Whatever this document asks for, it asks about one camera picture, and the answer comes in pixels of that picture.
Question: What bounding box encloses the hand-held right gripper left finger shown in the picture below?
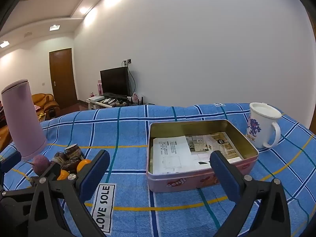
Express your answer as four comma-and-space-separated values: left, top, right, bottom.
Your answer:
28, 149, 111, 237

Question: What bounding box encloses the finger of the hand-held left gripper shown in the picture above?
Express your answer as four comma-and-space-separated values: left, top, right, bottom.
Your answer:
2, 162, 61, 199
0, 150, 22, 178

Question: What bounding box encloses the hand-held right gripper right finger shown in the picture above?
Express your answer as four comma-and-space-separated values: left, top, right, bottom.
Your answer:
209, 150, 292, 237

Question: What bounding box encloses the large orange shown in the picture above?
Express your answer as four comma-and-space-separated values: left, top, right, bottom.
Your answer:
76, 159, 92, 174

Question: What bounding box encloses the pink metal tin box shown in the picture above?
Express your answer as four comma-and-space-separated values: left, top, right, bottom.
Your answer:
146, 119, 260, 193

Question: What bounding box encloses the purple tumbler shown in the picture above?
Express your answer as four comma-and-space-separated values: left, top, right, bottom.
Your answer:
1, 79, 48, 158

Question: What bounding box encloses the printed paper leaflet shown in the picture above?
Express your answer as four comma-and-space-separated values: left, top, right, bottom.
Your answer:
150, 132, 244, 174

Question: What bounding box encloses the blue plaid bedsheet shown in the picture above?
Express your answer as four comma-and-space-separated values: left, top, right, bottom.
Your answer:
0, 103, 316, 237

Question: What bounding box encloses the white printed mug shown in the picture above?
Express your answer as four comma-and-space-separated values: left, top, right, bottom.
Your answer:
245, 102, 282, 149

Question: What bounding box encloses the orange leather armchair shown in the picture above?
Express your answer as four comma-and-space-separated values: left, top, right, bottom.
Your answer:
32, 93, 60, 119

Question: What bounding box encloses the white TV stand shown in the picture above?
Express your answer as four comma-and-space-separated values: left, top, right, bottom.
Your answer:
86, 95, 156, 110

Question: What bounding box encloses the brown wooden door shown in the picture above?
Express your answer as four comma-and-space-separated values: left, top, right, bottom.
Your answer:
49, 48, 78, 109

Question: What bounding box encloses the black television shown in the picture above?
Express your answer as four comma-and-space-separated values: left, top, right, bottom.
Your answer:
100, 67, 131, 97

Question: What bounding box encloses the black television cable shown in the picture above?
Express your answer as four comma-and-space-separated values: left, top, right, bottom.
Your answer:
127, 64, 137, 97

